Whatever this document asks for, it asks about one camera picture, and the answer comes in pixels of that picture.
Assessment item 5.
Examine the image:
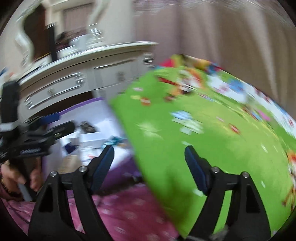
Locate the person's left hand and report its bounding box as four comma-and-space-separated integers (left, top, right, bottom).
0, 157, 43, 194

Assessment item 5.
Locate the purple storage bin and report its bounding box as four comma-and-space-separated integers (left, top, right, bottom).
42, 98, 142, 190

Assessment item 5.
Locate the magenta patterned bedding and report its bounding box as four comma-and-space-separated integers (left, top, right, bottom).
1, 184, 179, 241

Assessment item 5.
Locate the white ornate cabinet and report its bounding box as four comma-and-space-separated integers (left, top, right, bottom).
14, 0, 159, 121

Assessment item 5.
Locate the green cartoon print cloth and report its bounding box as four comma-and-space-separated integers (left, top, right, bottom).
109, 55, 295, 235

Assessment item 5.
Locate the beige curtain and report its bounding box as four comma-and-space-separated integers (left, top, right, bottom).
132, 1, 295, 115

